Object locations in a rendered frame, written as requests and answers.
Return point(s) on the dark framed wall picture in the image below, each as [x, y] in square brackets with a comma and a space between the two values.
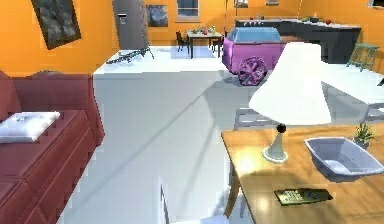
[56, 20]

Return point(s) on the white low table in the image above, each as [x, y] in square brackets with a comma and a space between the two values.
[353, 81]

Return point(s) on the blue framed wall picture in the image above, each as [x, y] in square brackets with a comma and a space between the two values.
[156, 15]

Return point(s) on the dark dining chair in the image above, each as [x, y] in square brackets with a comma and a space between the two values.
[181, 40]
[218, 41]

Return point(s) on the red apple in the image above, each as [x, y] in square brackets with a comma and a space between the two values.
[328, 21]

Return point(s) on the white dining table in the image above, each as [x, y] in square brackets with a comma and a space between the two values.
[203, 36]

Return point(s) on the grey metal chair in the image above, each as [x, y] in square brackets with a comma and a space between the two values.
[248, 118]

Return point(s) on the small potted plant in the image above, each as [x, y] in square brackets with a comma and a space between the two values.
[363, 135]

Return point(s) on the dark kitchen counter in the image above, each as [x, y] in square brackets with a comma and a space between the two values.
[320, 38]

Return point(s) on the wooden table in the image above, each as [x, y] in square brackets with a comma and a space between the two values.
[300, 186]

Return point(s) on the black remote control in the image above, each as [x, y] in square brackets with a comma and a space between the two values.
[302, 196]

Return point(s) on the purple cart with wheel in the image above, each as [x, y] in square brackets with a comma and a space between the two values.
[250, 53]

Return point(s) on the white chair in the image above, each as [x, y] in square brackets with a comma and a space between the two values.
[181, 213]

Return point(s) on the dark red sofa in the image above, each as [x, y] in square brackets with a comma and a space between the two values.
[50, 160]

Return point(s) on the grey rectangular bin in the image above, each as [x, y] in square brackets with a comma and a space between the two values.
[343, 159]

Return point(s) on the dark bowl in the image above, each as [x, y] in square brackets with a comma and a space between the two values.
[314, 19]

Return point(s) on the teal stool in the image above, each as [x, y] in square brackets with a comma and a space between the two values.
[363, 55]

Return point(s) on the window with white frame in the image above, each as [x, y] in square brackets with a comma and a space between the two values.
[187, 8]

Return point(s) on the white table lamp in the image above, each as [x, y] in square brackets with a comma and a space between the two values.
[293, 90]

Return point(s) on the grey fridge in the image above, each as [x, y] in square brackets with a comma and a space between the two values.
[130, 25]

